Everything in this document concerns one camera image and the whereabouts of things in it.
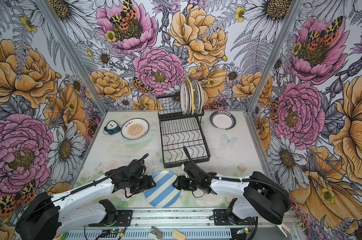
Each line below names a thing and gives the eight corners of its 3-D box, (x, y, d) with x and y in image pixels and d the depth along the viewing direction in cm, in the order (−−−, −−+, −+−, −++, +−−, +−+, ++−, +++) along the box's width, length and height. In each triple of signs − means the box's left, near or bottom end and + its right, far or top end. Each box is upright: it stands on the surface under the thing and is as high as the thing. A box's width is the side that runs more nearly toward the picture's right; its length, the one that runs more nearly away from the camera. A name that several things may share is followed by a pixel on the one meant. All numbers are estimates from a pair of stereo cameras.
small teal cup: (105, 135, 108) (102, 131, 105) (109, 124, 115) (107, 120, 111) (118, 135, 109) (116, 131, 105) (122, 124, 115) (120, 120, 111)
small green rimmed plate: (210, 130, 113) (211, 128, 111) (208, 112, 125) (208, 110, 123) (237, 130, 113) (238, 128, 111) (232, 113, 125) (233, 110, 123)
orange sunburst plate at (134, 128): (119, 139, 107) (118, 137, 105) (126, 119, 119) (125, 117, 118) (146, 139, 107) (146, 137, 105) (150, 119, 119) (150, 117, 118)
